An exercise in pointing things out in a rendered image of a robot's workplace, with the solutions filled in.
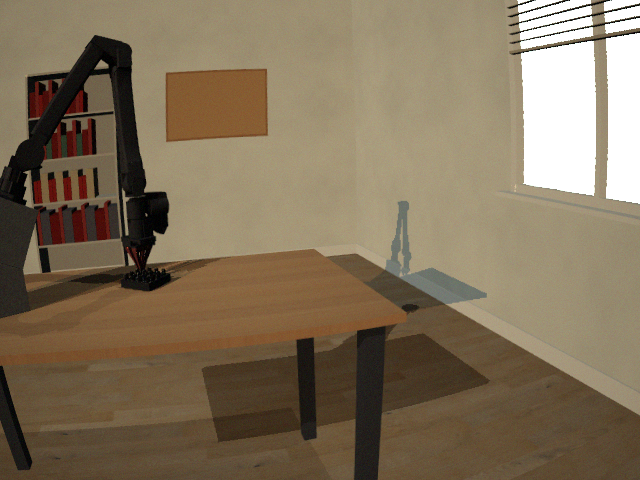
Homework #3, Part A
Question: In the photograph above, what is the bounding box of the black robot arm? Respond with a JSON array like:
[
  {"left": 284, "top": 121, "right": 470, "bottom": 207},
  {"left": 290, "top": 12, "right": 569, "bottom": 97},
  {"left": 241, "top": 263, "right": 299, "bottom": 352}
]
[{"left": 0, "top": 35, "right": 169, "bottom": 238}]

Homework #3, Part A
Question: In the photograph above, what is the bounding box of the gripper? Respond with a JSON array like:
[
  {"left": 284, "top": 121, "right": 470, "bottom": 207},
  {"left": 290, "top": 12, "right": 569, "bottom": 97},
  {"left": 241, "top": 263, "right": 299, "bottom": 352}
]
[{"left": 121, "top": 217, "right": 156, "bottom": 271}]

